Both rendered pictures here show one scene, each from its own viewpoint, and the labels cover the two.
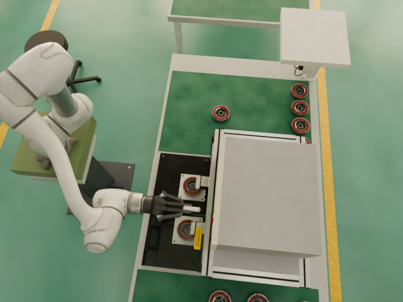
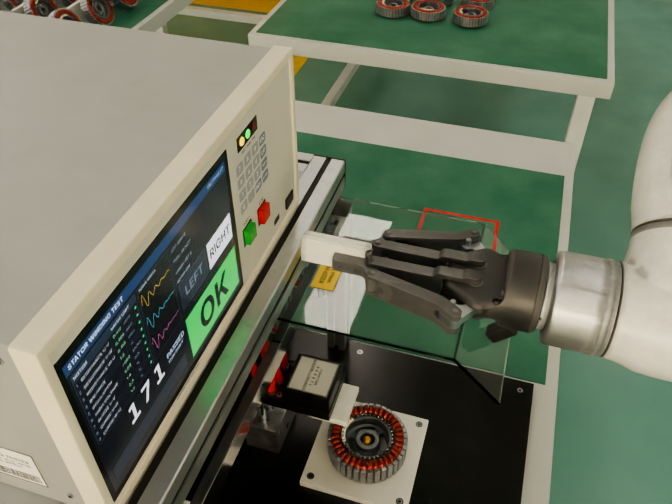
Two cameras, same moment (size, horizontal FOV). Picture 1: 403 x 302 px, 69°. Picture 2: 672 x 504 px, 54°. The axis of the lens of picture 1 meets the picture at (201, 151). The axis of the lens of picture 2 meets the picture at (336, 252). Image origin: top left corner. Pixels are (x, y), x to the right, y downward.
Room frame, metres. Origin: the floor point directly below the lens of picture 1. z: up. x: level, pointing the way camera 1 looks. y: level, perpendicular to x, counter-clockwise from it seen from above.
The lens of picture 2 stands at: (0.75, 0.13, 1.62)
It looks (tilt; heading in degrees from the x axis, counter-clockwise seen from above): 42 degrees down; 190
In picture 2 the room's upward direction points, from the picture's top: straight up
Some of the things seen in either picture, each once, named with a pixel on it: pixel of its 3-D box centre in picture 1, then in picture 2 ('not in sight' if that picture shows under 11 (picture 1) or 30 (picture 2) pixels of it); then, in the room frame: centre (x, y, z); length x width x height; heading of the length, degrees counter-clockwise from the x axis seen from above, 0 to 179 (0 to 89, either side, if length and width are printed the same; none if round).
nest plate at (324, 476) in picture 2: not in sight; (366, 451); (0.22, 0.09, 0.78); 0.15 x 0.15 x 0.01; 83
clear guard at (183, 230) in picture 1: (183, 241); (384, 283); (0.14, 0.09, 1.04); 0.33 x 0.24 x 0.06; 83
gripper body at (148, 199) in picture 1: (155, 205); (494, 285); (0.28, 0.20, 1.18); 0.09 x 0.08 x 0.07; 83
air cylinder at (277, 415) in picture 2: not in sight; (271, 417); (0.21, -0.06, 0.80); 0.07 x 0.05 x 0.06; 173
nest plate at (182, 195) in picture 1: (192, 187); not in sight; (0.46, 0.06, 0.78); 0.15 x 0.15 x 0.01; 83
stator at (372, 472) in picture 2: not in sight; (367, 441); (0.22, 0.09, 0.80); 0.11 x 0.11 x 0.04
